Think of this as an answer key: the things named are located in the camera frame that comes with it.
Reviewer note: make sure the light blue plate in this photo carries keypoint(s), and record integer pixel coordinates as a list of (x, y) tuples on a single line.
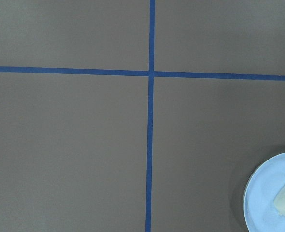
[(258, 201)]

